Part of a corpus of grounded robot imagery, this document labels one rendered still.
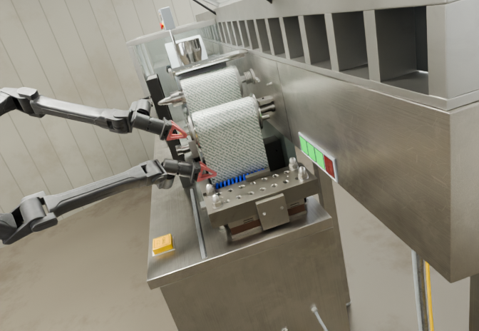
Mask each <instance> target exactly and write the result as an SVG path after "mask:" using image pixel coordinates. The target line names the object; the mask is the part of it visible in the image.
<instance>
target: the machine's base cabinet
mask: <svg viewBox="0 0 479 331"><path fill-rule="evenodd" d="M160 290H161V292H162V294H163V297H164V299H165V301H166V303H167V306H168V308H169V311H170V313H171V315H172V318H173V320H174V322H175V324H176V327H177V329H178V331H283V330H285V329H288V330H289V331H324V328H323V327H322V326H321V324H320V322H319V320H318V319H317V317H316V315H315V314H313V312H312V311H311V309H312V308H313V307H316V308H317V309H318V314H319V316H320V318H321V320H322V322H323V323H324V325H325V327H326V328H327V330H328V331H350V327H349V319H348V314H347V309H346V301H345V297H344V288H343V283H342V279H341V271H340V266H339V257H338V253H337V248H336V240H335V235H334V227H330V228H327V229H325V230H321V231H319V232H316V233H313V234H311V235H307V236H304V237H302V238H298V239H296V240H293V241H290V242H288V243H284V244H281V245H278V246H276V247H273V248H270V249H267V250H264V251H262V252H259V253H255V254H253V255H249V256H247V257H245V258H241V259H239V260H235V261H232V262H230V263H227V264H224V265H221V266H218V267H215V268H213V269H210V270H206V271H204V272H201V273H198V274H196V275H192V276H190V277H186V278H183V279H181V280H178V281H175V282H172V283H169V284H167V285H163V286H161V287H160Z"/></svg>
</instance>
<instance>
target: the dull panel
mask: <svg viewBox="0 0 479 331"><path fill-rule="evenodd" d="M261 133H262V138H268V137H270V136H274V135H275V136H276V137H278V139H279V140H280V142H281V146H282V152H283V156H284V162H285V166H286V167H287V166H289V159H290V158H291V157H294V158H295V159H296V161H297V155H296V151H295V147H294V144H293V143H292V142H291V141H289V140H288V139H287V138H286V137H285V136H284V135H282V134H281V133H280V132H279V131H278V130H277V129H276V128H275V127H274V126H273V125H272V124H271V123H269V122H268V121H267V120H264V121H263V129H262V130H261ZM297 163H298V162H297Z"/></svg>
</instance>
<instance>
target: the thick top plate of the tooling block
mask: <svg viewBox="0 0 479 331"><path fill-rule="evenodd" d="M298 166H299V167H301V166H303V167H305V169H306V172H307V175H308V176H309V178H308V179H306V180H299V179H298V177H299V176H298V173H299V171H298V170H299V168H298V169H296V170H290V169H289V166H287V167H284V168H280V169H278V170H273V171H271V172H270V173H271V175H267V176H265V177H262V178H258V179H255V180H251V181H249V182H247V181H246V180H243V181H240V182H238V183H234V184H231V185H227V186H225V187H222V188H218V189H216V190H215V192H216V195H218V196H219V197H220V199H221V201H222V204H223V206H222V207H221V208H218V209H214V208H213V207H212V197H207V194H206V193H203V196H204V199H205V205H206V208H207V213H208V216H209V219H210V222H211V225H212V229H214V228H218V227H220V226H223V225H226V224H229V223H233V222H235V221H238V220H241V219H244V218H247V217H249V216H252V215H256V214H258V212H257V206H256V204H255V202H257V201H259V200H263V199H265V198H269V197H272V196H274V195H278V194H280V193H283V195H284V198H285V202H286V204H288V203H292V202H294V201H297V200H301V199H303V198H307V197H309V196H312V195H316V194H318V193H320V190H319V181H318V178H317V177H316V176H315V175H314V174H313V173H312V172H311V171H310V170H309V169H308V168H307V167H306V166H305V165H303V164H302V163H301V162H300V163H298Z"/></svg>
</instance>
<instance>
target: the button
mask: <svg viewBox="0 0 479 331"><path fill-rule="evenodd" d="M171 249H173V245H172V236H171V234H168V235H164V236H162V237H159V238H156V239H153V253H154V255H156V254H158V253H162V252H165V251H167V250H171Z"/></svg>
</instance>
